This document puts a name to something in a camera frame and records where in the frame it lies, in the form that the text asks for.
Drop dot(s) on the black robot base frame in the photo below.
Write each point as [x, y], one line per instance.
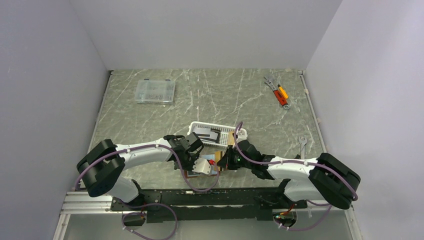
[259, 203]

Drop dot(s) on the silver open-end wrench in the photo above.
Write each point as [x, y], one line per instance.
[302, 141]

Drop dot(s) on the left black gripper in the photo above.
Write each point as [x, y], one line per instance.
[194, 156]

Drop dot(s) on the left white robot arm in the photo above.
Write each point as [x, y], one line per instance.
[101, 168]

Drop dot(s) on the white striped card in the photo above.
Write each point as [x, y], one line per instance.
[208, 135]

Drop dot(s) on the clear plastic organizer box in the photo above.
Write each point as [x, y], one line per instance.
[155, 91]

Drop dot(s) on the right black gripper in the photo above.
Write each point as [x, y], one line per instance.
[226, 161]

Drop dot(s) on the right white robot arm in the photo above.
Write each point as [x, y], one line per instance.
[322, 178]

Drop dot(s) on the brown leather card holder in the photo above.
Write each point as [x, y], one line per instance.
[210, 158]

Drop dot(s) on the yellow handled screwdriver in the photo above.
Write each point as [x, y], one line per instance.
[283, 92]

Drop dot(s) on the gold credit card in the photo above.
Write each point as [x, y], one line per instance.
[218, 155]

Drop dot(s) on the red adjustable wrench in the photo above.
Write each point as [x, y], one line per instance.
[281, 99]

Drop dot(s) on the white plastic basket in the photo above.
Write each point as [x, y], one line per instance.
[223, 128]

